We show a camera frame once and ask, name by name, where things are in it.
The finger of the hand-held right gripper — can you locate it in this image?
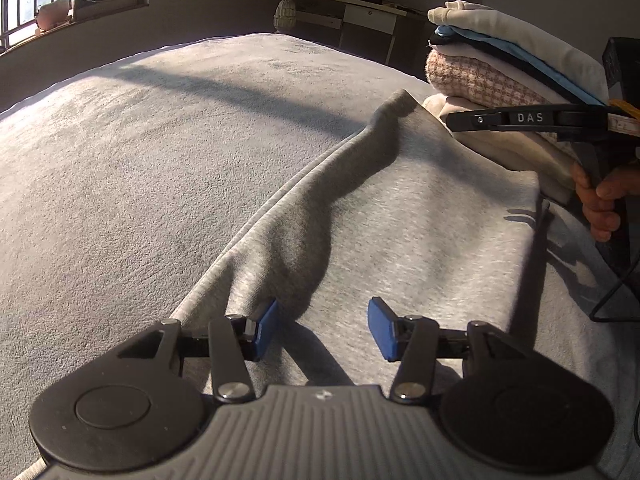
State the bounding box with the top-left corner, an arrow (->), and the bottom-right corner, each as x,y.
445,108 -> 508,134

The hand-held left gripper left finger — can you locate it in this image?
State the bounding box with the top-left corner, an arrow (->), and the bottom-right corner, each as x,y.
117,297 -> 280,404

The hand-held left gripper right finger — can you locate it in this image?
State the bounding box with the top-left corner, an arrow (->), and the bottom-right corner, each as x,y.
367,297 -> 533,404

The grey hoodie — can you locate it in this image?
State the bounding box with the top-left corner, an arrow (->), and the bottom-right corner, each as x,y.
12,89 -> 553,480

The pile of folded clothes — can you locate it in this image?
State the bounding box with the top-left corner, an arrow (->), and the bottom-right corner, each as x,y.
435,25 -> 606,106

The person's right hand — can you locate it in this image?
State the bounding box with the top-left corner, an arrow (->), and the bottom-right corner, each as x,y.
571,160 -> 640,244

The beige folded garment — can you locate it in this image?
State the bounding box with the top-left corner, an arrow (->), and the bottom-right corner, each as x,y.
422,92 -> 581,206

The cream folded garment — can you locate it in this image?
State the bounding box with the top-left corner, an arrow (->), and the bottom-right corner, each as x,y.
427,0 -> 608,103

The white desk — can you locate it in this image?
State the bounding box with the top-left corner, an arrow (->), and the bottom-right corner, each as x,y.
272,0 -> 431,68

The grey bed blanket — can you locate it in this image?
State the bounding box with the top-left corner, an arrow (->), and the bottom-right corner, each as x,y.
0,32 -> 426,480

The cream pinecone ornament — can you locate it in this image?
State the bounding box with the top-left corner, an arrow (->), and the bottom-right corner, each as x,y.
272,0 -> 298,33

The cardboard box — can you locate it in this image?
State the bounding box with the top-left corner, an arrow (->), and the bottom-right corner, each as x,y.
70,0 -> 146,21

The pink helmet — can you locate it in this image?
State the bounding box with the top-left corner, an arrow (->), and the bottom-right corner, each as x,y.
35,0 -> 71,28

